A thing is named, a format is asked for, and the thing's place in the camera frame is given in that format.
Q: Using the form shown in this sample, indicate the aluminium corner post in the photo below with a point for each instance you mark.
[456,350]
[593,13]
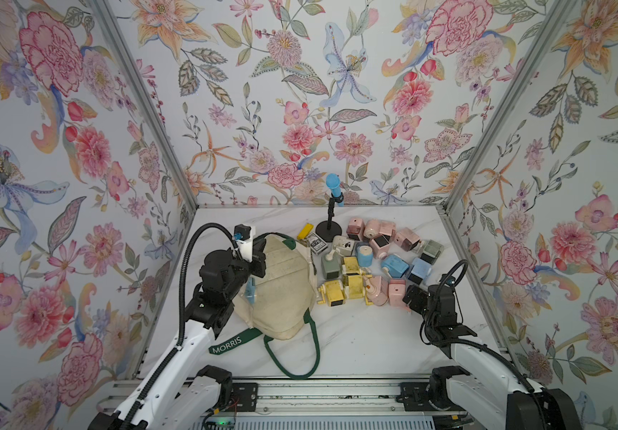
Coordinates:
[112,33]
[554,20]

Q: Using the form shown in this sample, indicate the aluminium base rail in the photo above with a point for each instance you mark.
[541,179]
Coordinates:
[323,398]

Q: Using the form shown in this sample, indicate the light green pencil sharpener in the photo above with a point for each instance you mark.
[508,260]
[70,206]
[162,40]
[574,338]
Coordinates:
[331,266]

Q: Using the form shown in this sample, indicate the aluminium corner post left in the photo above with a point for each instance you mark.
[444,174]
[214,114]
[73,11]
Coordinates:
[112,33]

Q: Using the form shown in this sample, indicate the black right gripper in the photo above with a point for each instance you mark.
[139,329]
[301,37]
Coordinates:
[422,295]

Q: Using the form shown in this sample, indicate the cream canvas tote bag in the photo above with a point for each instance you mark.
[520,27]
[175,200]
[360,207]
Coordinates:
[285,298]

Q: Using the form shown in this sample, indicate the yellow pencil sharpener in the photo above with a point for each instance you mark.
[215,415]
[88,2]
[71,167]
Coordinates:
[354,284]
[350,266]
[331,293]

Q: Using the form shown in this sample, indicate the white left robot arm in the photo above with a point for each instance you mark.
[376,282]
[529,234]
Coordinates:
[175,394]

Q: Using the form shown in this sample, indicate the cream panda pencil sharpener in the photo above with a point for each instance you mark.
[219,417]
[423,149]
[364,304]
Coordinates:
[343,246]

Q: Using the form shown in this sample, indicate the pink pencil sharpener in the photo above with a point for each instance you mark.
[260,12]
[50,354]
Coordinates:
[381,246]
[387,229]
[376,291]
[397,289]
[407,239]
[355,229]
[372,229]

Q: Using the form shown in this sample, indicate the dark green pencil sharpener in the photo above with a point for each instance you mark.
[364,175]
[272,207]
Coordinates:
[429,251]

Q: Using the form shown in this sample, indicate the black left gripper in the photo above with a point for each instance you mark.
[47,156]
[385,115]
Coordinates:
[258,259]

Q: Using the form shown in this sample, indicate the black microphone stand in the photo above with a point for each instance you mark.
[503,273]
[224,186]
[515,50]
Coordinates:
[329,229]

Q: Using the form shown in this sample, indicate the yellow wooden block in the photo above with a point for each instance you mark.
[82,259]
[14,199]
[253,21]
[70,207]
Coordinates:
[305,232]

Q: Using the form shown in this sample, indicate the dark blue pencil sharpener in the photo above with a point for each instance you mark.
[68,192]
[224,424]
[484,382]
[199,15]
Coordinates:
[418,272]

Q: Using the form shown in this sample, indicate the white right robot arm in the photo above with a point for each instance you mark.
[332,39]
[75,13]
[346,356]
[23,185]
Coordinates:
[482,382]

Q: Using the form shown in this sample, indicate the aluminium corner post right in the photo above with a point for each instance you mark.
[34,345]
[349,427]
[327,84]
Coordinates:
[554,20]

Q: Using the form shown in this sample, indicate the blue microphone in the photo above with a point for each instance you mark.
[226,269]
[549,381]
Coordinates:
[333,182]

